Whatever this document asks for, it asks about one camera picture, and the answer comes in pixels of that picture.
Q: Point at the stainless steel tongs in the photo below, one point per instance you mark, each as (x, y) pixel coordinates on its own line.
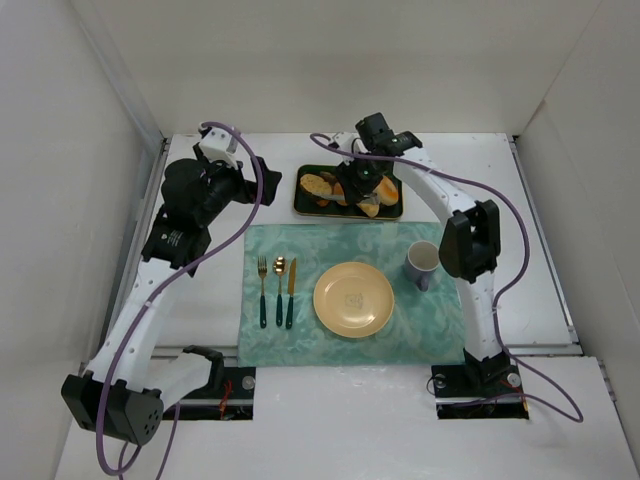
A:
(331, 180)

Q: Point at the gold knife green handle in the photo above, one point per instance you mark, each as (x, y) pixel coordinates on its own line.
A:
(291, 293)

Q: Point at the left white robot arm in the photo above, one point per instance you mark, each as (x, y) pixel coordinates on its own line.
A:
(116, 396)

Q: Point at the gold fork green handle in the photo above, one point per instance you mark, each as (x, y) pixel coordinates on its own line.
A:
(262, 272)

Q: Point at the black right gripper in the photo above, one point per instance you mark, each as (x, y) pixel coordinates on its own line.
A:
(361, 185)

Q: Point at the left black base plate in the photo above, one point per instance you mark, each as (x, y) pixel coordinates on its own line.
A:
(233, 400)

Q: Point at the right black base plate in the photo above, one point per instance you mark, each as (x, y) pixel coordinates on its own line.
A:
(458, 399)

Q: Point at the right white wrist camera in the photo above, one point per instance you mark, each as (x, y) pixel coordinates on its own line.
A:
(344, 141)

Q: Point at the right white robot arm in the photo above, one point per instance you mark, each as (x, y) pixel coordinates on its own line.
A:
(468, 251)

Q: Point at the white orange-topped oval bun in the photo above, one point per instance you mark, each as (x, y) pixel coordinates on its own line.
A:
(387, 192)

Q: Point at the teal patterned placemat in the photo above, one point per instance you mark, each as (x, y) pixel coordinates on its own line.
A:
(425, 327)

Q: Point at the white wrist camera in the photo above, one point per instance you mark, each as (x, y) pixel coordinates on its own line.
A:
(217, 144)
(344, 141)

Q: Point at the round orange sugared bun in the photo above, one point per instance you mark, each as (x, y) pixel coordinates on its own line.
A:
(339, 193)

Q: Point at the grey-blue mug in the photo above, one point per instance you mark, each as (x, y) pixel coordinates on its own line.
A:
(421, 263)

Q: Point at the cream yellow plate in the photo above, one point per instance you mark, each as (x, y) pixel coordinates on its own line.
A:
(353, 300)

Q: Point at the dark green gold-rimmed tray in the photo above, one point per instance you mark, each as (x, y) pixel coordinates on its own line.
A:
(303, 205)

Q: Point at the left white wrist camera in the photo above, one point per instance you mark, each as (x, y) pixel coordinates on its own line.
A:
(217, 144)

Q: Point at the long yellow filled bread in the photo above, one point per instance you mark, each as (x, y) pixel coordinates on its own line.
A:
(368, 208)

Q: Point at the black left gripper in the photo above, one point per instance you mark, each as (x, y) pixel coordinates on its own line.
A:
(248, 181)

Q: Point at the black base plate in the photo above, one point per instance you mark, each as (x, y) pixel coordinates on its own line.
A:
(233, 400)
(458, 399)

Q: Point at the sliced brown bread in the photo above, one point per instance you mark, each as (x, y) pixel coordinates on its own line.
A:
(316, 188)

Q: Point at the gold spoon green handle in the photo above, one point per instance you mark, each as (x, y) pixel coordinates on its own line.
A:
(279, 268)

